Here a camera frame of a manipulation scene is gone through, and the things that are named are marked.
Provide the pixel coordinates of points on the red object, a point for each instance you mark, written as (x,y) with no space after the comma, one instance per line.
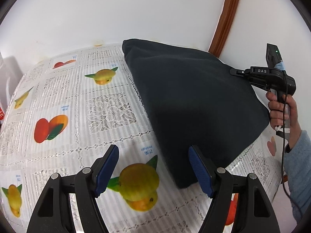
(1,113)

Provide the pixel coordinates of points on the white object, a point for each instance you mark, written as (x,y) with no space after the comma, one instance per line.
(9,77)

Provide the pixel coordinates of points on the brown wooden door frame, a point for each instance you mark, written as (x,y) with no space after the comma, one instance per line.
(226,17)

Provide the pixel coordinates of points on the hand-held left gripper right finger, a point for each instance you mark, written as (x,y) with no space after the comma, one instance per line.
(199,171)

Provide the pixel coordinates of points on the black sweater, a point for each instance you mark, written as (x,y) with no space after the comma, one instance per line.
(194,97)

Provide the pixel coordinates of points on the fruit print tablecloth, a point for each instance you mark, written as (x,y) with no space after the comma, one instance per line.
(73,150)

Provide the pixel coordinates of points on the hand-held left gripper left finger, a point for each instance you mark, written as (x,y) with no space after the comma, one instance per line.
(107,168)

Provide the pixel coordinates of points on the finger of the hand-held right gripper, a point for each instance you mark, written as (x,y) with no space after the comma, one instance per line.
(239,72)
(259,85)

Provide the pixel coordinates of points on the person's right forearm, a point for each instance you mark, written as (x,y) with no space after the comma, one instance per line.
(297,174)

